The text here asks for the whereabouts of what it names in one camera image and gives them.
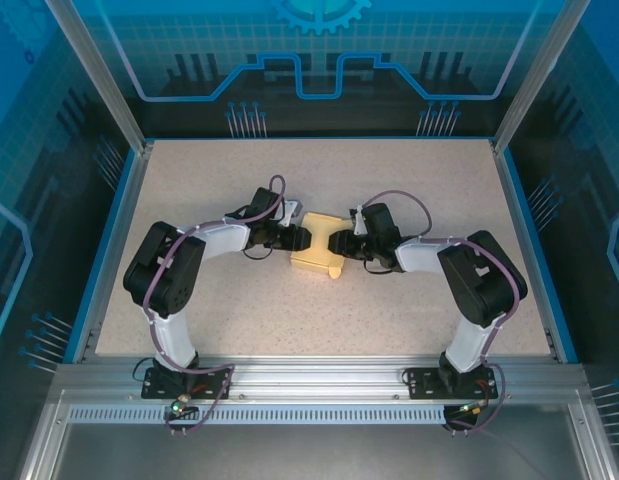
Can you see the yellow paper box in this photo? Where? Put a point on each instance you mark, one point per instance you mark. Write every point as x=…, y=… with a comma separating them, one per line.
x=320, y=240

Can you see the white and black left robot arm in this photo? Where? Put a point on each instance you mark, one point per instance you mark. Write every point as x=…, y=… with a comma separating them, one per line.
x=173, y=342

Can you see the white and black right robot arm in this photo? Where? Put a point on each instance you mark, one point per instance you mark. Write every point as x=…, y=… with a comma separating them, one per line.
x=466, y=345

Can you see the aluminium front beam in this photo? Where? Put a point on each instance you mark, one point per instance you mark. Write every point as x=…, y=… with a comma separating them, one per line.
x=314, y=375

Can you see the grey metal front panel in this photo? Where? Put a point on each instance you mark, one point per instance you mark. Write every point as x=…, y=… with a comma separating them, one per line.
x=314, y=450

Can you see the aluminium table side rail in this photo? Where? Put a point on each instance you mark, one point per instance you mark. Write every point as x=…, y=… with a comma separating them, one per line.
x=134, y=190
x=510, y=190

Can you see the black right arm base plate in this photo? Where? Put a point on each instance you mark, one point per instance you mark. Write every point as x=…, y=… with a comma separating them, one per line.
x=419, y=385

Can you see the aluminium frame post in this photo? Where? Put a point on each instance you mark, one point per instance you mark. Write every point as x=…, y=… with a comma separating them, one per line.
x=105, y=75
x=539, y=75

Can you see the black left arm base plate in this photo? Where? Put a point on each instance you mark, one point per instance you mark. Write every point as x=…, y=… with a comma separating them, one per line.
x=149, y=385

